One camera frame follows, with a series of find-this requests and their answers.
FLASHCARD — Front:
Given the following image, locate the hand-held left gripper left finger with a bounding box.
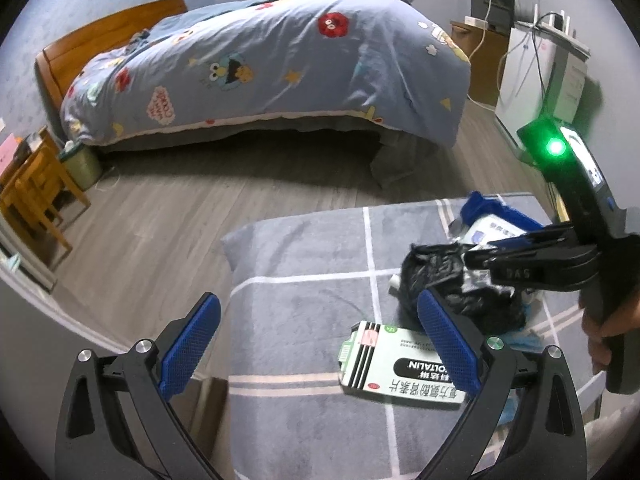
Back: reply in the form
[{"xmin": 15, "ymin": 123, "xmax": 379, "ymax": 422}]
[{"xmin": 54, "ymin": 291, "xmax": 223, "ymax": 480}]

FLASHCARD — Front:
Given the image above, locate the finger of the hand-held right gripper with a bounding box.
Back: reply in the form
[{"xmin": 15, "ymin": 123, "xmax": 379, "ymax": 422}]
[
  {"xmin": 462, "ymin": 245, "xmax": 601, "ymax": 293},
  {"xmin": 487, "ymin": 222, "xmax": 581, "ymax": 257}
]

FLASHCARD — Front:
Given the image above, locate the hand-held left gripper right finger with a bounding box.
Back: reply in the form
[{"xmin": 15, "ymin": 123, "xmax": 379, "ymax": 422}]
[{"xmin": 416, "ymin": 287, "xmax": 588, "ymax": 480}]

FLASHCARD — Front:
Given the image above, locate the blue white packet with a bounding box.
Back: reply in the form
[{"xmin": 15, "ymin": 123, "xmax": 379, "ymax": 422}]
[{"xmin": 447, "ymin": 191, "xmax": 543, "ymax": 248}]

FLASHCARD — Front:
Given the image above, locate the white green medicine box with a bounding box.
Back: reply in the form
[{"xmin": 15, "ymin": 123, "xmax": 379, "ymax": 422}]
[{"xmin": 339, "ymin": 320, "xmax": 468, "ymax": 408}]

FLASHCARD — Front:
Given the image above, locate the black plastic bag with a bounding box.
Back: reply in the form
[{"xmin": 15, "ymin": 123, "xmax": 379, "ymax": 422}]
[{"xmin": 400, "ymin": 242, "xmax": 528, "ymax": 336}]

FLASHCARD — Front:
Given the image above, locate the person's right hand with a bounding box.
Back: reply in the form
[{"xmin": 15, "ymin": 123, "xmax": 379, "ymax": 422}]
[{"xmin": 580, "ymin": 295, "xmax": 640, "ymax": 375}]

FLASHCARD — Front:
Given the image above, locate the blue face mask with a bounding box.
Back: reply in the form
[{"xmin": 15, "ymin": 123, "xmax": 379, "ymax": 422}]
[{"xmin": 502, "ymin": 327, "xmax": 548, "ymax": 361}]

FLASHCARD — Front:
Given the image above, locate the white air purifier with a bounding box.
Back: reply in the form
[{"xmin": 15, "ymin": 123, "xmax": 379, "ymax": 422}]
[{"xmin": 495, "ymin": 22, "xmax": 588, "ymax": 135}]

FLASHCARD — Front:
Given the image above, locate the grey checked cloth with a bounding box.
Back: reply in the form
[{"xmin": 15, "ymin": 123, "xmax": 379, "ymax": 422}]
[{"xmin": 220, "ymin": 195, "xmax": 608, "ymax": 480}]

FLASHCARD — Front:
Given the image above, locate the wooden cabinet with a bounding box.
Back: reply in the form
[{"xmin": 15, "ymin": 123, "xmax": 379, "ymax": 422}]
[{"xmin": 450, "ymin": 20, "xmax": 511, "ymax": 108}]

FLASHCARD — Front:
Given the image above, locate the white router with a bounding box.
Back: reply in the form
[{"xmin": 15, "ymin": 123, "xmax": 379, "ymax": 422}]
[{"xmin": 535, "ymin": 7, "xmax": 576, "ymax": 36}]

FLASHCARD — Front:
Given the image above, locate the white furniture panel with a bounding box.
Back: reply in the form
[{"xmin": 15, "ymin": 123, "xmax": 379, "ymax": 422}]
[{"xmin": 585, "ymin": 405, "xmax": 640, "ymax": 480}]

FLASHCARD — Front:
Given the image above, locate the small green bin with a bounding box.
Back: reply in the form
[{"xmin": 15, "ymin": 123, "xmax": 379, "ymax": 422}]
[{"xmin": 59, "ymin": 141, "xmax": 103, "ymax": 192}]

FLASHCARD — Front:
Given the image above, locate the wooden chair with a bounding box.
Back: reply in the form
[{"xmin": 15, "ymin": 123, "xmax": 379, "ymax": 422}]
[{"xmin": 0, "ymin": 127, "xmax": 92, "ymax": 261}]

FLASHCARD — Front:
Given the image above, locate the pink paper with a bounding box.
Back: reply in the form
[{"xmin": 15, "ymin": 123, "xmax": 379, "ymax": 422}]
[{"xmin": 0, "ymin": 132, "xmax": 17, "ymax": 176}]

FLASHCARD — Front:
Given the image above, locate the bed with blue cartoon duvet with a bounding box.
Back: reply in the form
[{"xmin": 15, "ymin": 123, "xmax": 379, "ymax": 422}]
[{"xmin": 60, "ymin": 0, "xmax": 472, "ymax": 148}]

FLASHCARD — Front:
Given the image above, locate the wooden bed headboard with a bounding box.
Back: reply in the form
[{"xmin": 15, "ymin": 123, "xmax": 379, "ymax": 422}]
[{"xmin": 35, "ymin": 0, "xmax": 188, "ymax": 126}]

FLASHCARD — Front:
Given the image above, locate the black cable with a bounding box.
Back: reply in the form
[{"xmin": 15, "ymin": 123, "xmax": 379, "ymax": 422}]
[{"xmin": 530, "ymin": 25, "xmax": 551, "ymax": 106}]

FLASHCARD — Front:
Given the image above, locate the white cable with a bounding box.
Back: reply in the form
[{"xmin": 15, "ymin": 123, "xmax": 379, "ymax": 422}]
[{"xmin": 467, "ymin": 0, "xmax": 501, "ymax": 61}]

